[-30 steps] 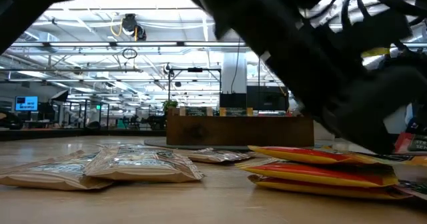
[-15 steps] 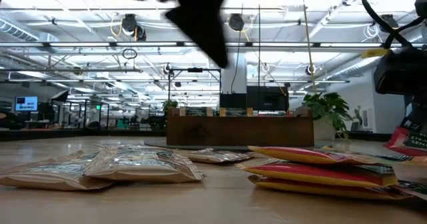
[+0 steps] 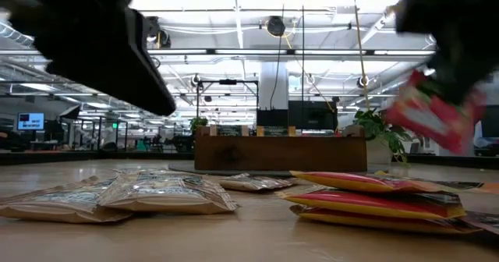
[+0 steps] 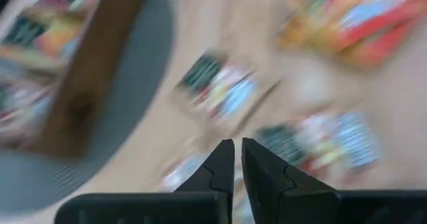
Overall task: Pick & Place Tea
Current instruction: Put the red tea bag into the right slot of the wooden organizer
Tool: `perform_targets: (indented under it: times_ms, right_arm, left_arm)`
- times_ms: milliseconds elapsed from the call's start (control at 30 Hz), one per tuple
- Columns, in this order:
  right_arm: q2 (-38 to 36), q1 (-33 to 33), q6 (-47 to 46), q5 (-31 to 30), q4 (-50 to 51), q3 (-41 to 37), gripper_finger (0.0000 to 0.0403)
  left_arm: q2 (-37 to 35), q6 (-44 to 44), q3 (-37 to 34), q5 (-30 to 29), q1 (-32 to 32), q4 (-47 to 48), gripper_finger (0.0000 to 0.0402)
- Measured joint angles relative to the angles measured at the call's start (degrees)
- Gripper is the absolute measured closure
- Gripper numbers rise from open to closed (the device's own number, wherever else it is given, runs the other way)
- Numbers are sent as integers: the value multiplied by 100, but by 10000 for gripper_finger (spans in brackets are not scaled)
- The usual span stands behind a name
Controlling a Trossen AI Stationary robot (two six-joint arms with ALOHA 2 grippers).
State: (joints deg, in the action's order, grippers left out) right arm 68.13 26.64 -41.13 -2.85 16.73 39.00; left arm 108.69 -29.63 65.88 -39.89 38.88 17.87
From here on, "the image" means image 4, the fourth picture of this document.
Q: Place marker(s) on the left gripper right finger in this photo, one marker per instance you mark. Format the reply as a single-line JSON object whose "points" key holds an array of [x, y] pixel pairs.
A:
{"points": [[273, 190]]}

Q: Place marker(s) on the round grey mat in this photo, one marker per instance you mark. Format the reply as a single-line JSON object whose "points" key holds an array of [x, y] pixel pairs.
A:
{"points": [[140, 84]]}

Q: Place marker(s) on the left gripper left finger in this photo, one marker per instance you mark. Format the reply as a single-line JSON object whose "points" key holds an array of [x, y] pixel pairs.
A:
{"points": [[220, 170]]}

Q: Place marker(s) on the yellow orange tea bag packet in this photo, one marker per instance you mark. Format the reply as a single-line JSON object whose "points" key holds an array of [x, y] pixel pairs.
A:
{"points": [[43, 34], [307, 20]]}

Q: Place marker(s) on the green snack packet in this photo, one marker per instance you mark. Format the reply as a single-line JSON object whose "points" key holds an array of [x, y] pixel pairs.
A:
{"points": [[320, 144]]}

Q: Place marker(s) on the wooden tea organizer tray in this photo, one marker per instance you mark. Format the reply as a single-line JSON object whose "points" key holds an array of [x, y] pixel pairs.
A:
{"points": [[93, 67]]}

